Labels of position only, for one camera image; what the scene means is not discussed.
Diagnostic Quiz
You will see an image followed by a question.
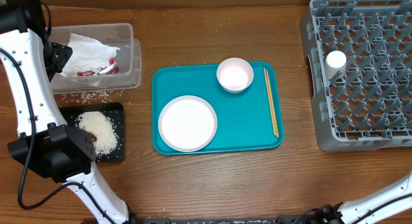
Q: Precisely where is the white napkin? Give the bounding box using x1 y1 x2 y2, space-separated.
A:
61 33 120 77

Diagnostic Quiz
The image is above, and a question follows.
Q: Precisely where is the red snack wrapper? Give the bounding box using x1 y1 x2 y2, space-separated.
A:
77 59 119 77

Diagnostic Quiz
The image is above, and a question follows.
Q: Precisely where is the white rice pile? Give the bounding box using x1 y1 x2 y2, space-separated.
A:
75 111 118 156

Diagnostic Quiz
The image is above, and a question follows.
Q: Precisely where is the brown food scrap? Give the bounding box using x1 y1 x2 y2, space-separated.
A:
87 131 97 142

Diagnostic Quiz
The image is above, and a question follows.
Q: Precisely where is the white round plate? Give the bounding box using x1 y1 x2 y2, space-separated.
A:
158 95 218 153

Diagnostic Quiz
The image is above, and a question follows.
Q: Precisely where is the white pink bowl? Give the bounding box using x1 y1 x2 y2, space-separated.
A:
216 57 254 93

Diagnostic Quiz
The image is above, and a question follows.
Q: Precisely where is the small white cup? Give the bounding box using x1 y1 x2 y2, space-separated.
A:
324 50 347 79

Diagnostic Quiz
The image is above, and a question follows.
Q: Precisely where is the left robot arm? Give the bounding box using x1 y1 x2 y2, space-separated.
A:
1 0 137 223

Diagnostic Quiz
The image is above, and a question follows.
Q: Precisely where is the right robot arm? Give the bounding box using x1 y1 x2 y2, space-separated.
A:
320 173 411 224

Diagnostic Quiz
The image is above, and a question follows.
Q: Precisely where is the grey dishwasher rack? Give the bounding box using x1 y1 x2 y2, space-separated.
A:
300 0 411 152

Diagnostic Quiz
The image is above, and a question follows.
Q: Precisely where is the spilled rice on table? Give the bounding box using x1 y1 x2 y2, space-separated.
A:
57 90 124 105

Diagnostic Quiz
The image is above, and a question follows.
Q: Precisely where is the clear plastic bin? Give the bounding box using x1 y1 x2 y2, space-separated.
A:
50 23 142 94

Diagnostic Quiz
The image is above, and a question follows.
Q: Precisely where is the black plastic tray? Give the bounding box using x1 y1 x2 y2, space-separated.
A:
60 103 125 162

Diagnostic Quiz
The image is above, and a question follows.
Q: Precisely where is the teal serving tray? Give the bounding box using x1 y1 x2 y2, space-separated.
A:
152 61 285 156

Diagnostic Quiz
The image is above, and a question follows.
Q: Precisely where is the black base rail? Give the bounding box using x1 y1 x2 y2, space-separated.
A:
132 214 310 224

